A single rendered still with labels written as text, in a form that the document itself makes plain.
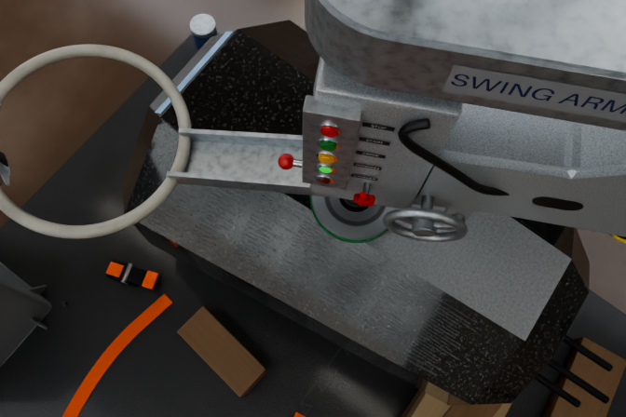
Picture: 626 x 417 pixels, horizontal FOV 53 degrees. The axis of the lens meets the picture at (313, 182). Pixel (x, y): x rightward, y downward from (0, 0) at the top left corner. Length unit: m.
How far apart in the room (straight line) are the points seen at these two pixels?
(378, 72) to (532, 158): 0.34
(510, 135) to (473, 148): 0.06
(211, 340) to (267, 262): 0.58
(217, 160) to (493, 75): 0.87
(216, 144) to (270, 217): 0.23
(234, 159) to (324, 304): 0.45
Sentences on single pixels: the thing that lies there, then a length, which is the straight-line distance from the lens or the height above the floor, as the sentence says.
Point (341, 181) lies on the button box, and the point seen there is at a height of 1.25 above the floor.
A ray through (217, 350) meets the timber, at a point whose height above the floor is 0.13.
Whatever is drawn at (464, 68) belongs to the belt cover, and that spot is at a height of 1.64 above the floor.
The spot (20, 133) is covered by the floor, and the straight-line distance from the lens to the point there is 2.71.
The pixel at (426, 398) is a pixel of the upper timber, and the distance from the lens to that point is 2.09.
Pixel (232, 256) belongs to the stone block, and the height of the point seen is 0.63.
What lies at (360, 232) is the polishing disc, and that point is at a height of 0.83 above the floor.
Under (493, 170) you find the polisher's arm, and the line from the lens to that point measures 1.02.
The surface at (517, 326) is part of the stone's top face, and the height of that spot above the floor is 0.80.
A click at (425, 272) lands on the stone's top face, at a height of 0.80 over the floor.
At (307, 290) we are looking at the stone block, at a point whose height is 0.66.
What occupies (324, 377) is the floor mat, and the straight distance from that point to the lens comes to 2.25.
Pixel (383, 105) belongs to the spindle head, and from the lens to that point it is 0.84.
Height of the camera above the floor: 2.26
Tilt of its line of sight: 70 degrees down
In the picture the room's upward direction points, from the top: 3 degrees clockwise
